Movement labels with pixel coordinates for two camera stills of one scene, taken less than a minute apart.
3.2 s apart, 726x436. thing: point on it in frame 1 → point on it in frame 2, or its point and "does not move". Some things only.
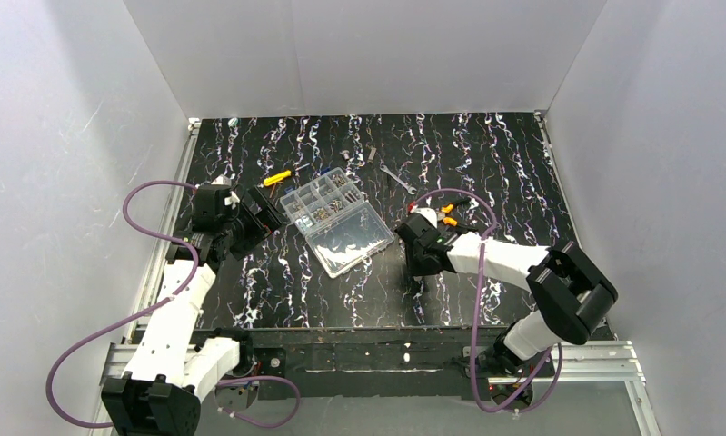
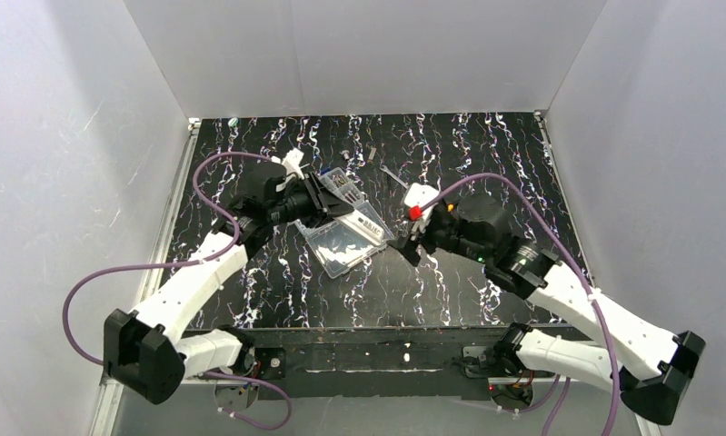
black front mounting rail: x=379 y=362 does not move
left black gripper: x=261 y=213 → x=322 y=196
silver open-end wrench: x=411 y=190 does not move
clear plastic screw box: x=340 y=226 does not move
